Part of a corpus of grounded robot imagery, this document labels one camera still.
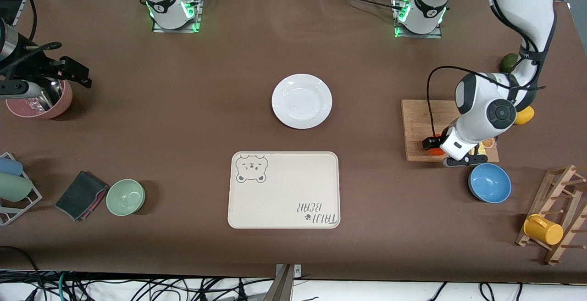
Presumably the orange mandarin fruit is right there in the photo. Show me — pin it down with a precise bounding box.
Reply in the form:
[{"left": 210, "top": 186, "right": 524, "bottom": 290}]
[{"left": 429, "top": 133, "right": 448, "bottom": 156}]

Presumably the white round plate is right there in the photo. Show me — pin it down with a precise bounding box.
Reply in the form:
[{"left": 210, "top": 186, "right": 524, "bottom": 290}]
[{"left": 271, "top": 73, "right": 333, "bottom": 130}]

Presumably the wooden cutting board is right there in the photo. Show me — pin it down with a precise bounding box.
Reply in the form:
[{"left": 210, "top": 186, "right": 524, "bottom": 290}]
[{"left": 401, "top": 99, "right": 500, "bottom": 163}]

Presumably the shiny metal cup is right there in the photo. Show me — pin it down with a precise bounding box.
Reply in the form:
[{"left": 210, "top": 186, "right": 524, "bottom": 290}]
[{"left": 28, "top": 79, "right": 65, "bottom": 111}]

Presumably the pink bowl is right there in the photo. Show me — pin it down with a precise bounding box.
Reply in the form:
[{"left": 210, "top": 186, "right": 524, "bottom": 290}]
[{"left": 6, "top": 80, "right": 73, "bottom": 120}]

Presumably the blue bowl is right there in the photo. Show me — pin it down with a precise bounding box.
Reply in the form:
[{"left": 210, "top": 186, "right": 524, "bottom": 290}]
[{"left": 468, "top": 163, "right": 512, "bottom": 204}]

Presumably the yellow lemon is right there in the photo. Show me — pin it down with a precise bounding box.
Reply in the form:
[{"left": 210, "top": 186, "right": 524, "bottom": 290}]
[{"left": 514, "top": 106, "right": 535, "bottom": 125}]

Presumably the light blue cup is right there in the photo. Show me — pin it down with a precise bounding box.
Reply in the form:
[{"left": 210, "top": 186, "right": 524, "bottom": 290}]
[{"left": 0, "top": 156, "right": 23, "bottom": 177}]

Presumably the brown table mat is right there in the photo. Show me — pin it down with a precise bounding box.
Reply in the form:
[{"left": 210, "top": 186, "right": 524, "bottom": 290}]
[{"left": 0, "top": 0, "right": 587, "bottom": 284}]

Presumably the dark grey folded cloth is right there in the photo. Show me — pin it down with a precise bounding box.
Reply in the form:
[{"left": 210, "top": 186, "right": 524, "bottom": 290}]
[{"left": 55, "top": 170, "right": 107, "bottom": 221}]

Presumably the dark green avocado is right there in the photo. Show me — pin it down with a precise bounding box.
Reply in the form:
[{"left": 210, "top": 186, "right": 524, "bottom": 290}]
[{"left": 499, "top": 53, "right": 521, "bottom": 73}]

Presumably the pink folded cloth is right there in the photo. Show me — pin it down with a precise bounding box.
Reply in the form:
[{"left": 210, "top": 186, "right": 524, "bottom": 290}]
[{"left": 79, "top": 184, "right": 110, "bottom": 222}]

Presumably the pale green cup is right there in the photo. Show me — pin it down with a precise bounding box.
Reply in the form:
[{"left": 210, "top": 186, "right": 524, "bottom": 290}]
[{"left": 0, "top": 172, "right": 33, "bottom": 203}]

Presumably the pale green bowl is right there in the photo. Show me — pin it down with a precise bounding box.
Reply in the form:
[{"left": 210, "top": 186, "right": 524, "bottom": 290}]
[{"left": 105, "top": 179, "right": 146, "bottom": 217}]

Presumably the yellow mug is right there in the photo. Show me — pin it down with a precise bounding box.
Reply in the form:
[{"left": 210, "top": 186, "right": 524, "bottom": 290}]
[{"left": 523, "top": 214, "right": 564, "bottom": 246}]

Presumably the wooden peg mug rack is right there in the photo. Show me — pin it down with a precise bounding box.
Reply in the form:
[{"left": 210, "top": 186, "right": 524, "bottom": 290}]
[{"left": 515, "top": 164, "right": 587, "bottom": 266}]

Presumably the cream bear print tray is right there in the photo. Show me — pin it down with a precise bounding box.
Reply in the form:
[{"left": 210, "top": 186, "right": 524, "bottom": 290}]
[{"left": 227, "top": 151, "right": 341, "bottom": 229}]

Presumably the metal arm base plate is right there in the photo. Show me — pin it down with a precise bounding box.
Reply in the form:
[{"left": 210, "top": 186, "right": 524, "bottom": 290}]
[
  {"left": 151, "top": 0, "right": 202, "bottom": 33},
  {"left": 393, "top": 0, "right": 443, "bottom": 39}
]

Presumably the white wire cup rack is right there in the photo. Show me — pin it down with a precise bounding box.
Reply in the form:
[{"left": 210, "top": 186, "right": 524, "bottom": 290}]
[{"left": 0, "top": 152, "right": 43, "bottom": 226}]

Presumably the black floor cable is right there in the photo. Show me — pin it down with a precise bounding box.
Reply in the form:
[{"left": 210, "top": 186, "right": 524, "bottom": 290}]
[{"left": 0, "top": 245, "right": 46, "bottom": 301}]

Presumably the metal stand clamp bracket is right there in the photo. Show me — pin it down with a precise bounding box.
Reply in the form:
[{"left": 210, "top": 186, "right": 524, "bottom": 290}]
[{"left": 275, "top": 264, "right": 302, "bottom": 279}]

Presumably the green floor cable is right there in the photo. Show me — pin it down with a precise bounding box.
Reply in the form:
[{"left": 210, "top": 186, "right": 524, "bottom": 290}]
[{"left": 57, "top": 271, "right": 70, "bottom": 301}]

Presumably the grey camera stand pole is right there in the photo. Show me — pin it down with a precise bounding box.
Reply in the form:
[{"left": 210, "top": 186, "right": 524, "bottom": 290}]
[{"left": 270, "top": 264, "right": 295, "bottom": 301}]

